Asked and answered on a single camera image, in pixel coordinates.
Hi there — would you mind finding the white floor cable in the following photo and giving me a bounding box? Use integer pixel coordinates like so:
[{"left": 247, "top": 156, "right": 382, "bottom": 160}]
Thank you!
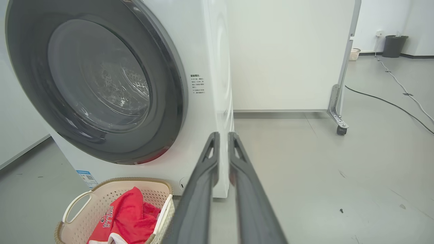
[{"left": 374, "top": 55, "right": 434, "bottom": 123}]

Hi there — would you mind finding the round glass washing machine door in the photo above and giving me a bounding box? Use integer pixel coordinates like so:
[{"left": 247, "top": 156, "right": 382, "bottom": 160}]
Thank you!
[{"left": 5, "top": 0, "right": 189, "bottom": 165}]

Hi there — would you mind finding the cream perforated laundry basket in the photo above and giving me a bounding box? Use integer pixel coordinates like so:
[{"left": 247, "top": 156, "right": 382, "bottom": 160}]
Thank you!
[{"left": 54, "top": 177, "right": 175, "bottom": 244}]

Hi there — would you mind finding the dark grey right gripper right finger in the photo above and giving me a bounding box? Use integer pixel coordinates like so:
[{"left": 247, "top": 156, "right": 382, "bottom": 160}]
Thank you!
[{"left": 228, "top": 131, "right": 289, "bottom": 244}]

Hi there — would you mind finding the steel perforated washer drum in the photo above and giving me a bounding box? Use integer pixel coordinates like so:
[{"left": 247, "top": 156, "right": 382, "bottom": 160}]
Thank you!
[{"left": 98, "top": 58, "right": 150, "bottom": 116}]

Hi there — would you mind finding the red white Bulls jersey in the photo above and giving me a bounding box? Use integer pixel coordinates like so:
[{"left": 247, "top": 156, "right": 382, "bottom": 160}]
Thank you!
[{"left": 86, "top": 186, "right": 161, "bottom": 244}]

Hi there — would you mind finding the dark grey trash bin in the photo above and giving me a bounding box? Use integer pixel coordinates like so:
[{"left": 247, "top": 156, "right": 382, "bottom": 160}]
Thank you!
[{"left": 382, "top": 35, "right": 409, "bottom": 58}]

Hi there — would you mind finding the white front-load washing machine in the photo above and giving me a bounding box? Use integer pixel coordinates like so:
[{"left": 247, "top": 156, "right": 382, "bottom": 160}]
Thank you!
[{"left": 5, "top": 0, "right": 234, "bottom": 199}]

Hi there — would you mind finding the blue energy label sticker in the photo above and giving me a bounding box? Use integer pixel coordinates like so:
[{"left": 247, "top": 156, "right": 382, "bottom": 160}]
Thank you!
[{"left": 76, "top": 169, "right": 99, "bottom": 189}]

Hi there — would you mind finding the black floor cable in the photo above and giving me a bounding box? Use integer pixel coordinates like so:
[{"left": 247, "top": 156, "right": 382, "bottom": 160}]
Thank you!
[{"left": 344, "top": 85, "right": 434, "bottom": 135}]

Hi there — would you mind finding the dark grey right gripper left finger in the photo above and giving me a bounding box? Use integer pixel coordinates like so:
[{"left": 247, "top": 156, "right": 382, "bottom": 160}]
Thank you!
[{"left": 163, "top": 131, "right": 221, "bottom": 244}]

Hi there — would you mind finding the white partition panel on castors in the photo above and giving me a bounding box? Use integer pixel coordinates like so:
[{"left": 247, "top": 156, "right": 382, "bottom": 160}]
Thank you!
[{"left": 227, "top": 0, "right": 361, "bottom": 136}]

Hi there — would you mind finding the printed instruction text label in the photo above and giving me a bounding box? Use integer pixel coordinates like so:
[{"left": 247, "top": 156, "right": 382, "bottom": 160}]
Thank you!
[{"left": 190, "top": 74, "right": 205, "bottom": 95}]

